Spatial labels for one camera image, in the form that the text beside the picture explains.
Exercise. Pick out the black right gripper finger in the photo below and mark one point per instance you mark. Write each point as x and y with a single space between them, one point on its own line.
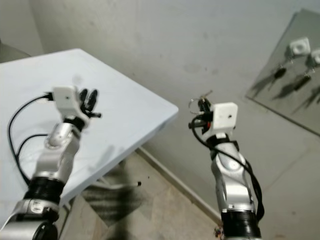
207 106
200 106

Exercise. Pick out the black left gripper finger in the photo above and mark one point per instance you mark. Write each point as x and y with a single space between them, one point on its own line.
82 96
93 97

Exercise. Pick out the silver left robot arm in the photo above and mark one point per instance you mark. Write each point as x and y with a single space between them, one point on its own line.
52 160

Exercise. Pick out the white table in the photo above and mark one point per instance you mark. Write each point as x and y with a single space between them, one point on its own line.
130 100

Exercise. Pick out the black head car key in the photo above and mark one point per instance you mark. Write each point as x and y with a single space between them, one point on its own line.
279 74

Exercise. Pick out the white rod with black tip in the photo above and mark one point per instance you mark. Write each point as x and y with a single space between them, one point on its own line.
132 184

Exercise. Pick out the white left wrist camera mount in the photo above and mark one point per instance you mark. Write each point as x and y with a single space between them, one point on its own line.
65 99

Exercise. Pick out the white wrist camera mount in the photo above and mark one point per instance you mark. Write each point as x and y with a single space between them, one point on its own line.
225 119
65 99

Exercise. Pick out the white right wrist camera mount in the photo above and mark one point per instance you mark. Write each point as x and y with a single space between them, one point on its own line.
225 119

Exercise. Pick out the grey wall board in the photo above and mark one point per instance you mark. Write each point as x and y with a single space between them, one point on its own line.
290 107

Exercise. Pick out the white square wall hook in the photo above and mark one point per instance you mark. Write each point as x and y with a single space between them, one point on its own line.
316 56
300 47

